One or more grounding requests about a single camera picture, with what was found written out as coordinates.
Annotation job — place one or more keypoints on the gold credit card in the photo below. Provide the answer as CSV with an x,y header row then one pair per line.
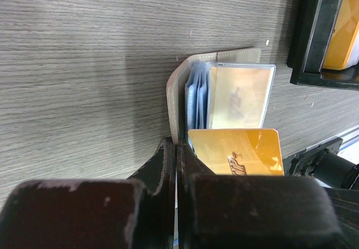
x,y
239,95

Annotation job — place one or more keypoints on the black card box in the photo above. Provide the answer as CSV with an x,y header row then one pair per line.
x,y
312,33

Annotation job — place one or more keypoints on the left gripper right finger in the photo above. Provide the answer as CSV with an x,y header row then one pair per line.
x,y
224,211

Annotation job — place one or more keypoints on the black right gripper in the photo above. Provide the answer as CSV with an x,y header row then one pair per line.
x,y
323,163

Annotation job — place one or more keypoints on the grey leather card holder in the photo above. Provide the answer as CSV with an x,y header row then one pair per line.
x,y
193,71

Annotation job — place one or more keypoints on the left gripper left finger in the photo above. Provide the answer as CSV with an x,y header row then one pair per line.
x,y
136,212

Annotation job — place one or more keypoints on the stack of white cards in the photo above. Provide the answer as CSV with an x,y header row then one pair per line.
x,y
343,47

